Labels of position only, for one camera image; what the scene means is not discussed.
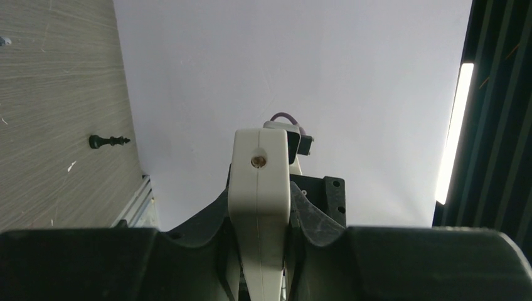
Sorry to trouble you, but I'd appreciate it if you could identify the black chess piece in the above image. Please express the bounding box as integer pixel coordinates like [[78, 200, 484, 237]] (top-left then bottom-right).
[[88, 135, 131, 149]]

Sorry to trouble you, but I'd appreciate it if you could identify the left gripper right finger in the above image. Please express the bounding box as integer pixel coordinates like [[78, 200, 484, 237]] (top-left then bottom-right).
[[286, 183, 531, 300]]

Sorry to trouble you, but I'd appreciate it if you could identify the ceiling light strip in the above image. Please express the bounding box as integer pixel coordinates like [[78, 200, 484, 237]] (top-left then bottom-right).
[[435, 63, 474, 204]]

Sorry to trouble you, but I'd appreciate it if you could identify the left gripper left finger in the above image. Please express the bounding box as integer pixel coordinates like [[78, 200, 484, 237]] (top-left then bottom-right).
[[1, 193, 240, 300]]

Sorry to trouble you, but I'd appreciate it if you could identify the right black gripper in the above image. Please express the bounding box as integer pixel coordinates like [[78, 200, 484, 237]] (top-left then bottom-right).
[[290, 174, 346, 228]]

